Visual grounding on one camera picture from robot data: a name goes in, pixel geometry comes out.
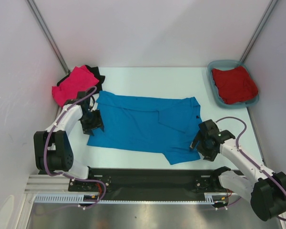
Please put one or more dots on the blue t shirt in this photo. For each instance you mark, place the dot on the blue t shirt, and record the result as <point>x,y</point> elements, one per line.
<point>145,124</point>

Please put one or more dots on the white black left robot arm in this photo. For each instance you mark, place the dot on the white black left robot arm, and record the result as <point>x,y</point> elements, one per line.
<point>53,150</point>

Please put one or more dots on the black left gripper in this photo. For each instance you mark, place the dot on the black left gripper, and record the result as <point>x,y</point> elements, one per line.
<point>87,129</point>

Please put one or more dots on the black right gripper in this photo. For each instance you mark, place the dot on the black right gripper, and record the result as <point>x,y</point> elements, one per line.
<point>209,155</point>

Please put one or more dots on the black folded t shirt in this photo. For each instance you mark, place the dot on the black folded t shirt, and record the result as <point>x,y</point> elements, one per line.
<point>95,74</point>

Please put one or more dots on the right aluminium corner post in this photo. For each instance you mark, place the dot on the right aluminium corner post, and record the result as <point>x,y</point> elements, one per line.
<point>262,23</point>

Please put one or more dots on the aluminium corner post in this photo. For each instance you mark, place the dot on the aluminium corner post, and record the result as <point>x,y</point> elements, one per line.
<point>262,23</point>
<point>47,33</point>

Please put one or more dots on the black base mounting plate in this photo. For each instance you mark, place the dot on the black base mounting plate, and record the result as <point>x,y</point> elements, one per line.
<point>155,194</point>

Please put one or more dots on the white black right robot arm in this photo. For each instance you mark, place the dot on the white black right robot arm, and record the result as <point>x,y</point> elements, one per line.
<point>263,188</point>

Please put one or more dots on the grey slotted cable duct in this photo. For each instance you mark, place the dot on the grey slotted cable duct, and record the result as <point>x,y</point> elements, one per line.
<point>83,199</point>

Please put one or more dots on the aluminium front frame rail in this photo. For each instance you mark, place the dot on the aluminium front frame rail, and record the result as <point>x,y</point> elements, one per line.
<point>61,184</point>

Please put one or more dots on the red t shirt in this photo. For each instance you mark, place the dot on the red t shirt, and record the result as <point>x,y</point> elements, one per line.
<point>235,85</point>

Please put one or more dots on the teal plastic basket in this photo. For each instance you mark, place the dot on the teal plastic basket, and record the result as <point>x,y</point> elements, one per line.
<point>228,65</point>

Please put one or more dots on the pink folded t shirt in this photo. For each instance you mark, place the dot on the pink folded t shirt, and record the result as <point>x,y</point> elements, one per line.
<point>61,94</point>

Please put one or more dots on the left aluminium corner post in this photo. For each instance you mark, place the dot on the left aluminium corner post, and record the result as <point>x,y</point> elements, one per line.
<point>47,33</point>

